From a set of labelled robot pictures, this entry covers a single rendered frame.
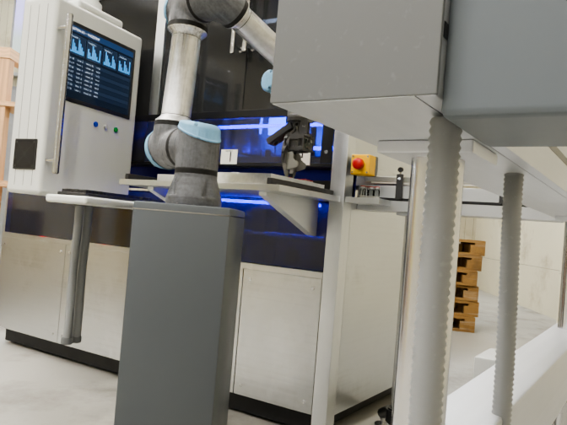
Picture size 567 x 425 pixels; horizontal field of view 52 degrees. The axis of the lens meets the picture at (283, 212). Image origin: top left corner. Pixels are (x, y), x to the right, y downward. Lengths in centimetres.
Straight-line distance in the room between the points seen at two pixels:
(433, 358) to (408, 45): 21
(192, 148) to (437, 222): 118
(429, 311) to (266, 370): 188
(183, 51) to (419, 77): 140
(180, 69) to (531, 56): 142
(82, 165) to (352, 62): 212
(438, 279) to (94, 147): 219
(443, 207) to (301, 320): 177
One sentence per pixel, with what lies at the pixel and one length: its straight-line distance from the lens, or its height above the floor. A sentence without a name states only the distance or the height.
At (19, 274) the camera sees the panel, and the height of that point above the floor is 39.
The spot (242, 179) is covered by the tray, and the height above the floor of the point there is 89.
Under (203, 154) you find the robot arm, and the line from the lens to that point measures 155.
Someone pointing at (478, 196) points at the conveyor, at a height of 91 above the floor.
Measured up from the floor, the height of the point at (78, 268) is 50.
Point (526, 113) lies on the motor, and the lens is 37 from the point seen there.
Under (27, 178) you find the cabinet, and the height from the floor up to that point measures 86.
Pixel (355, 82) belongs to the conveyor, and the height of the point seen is 85.
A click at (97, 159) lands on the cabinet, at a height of 97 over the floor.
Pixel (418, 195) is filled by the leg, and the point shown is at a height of 79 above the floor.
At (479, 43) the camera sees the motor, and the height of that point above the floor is 88.
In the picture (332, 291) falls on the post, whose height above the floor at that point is 54.
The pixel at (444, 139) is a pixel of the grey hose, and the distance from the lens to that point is 42.
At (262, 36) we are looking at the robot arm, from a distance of 176.
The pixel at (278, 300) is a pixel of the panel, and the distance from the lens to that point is 221.
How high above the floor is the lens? 75
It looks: 1 degrees up
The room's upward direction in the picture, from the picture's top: 5 degrees clockwise
